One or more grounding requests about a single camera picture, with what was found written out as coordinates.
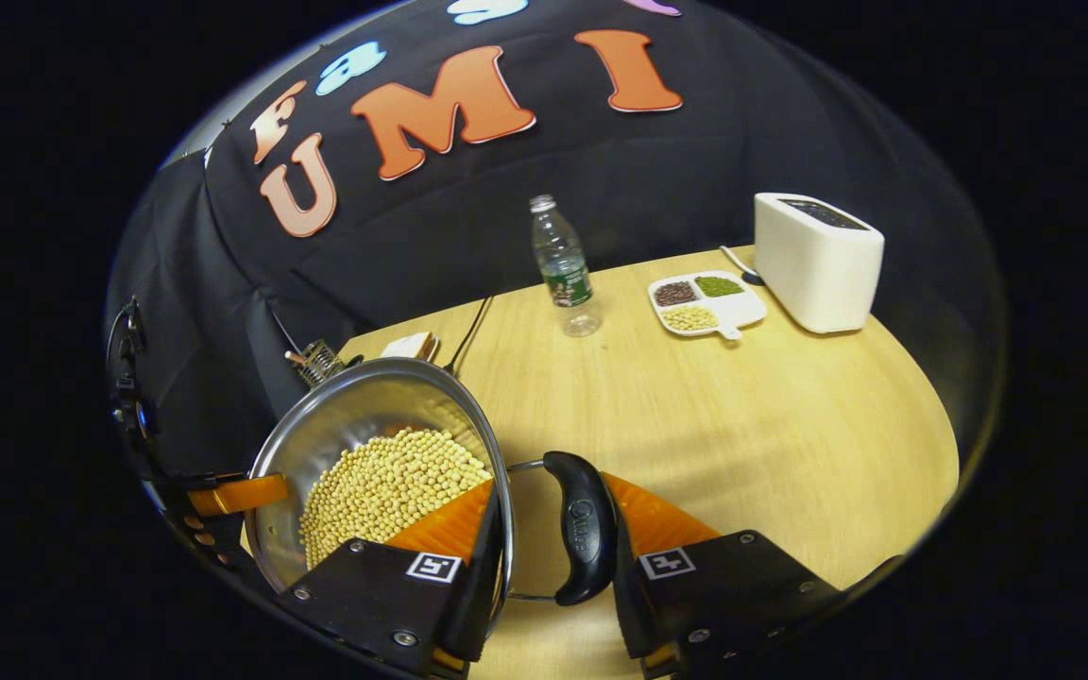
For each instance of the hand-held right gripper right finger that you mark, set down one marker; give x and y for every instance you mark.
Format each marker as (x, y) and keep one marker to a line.
(629, 604)

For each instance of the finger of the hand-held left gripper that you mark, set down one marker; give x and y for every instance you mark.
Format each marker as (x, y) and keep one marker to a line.
(242, 495)

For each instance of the white toaster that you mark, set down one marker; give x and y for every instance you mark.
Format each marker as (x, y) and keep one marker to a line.
(818, 264)

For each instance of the black backdrop cloth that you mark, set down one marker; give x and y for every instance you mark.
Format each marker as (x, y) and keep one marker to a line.
(695, 170)

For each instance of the clear plastic water bottle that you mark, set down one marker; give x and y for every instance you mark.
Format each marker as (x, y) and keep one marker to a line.
(563, 269)

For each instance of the white divided bean dish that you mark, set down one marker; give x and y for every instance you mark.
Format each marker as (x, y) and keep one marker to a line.
(709, 307)

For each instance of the clear glass jar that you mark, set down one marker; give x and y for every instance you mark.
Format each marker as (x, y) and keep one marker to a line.
(317, 364)

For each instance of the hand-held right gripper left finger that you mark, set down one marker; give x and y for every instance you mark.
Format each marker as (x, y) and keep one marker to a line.
(478, 604)

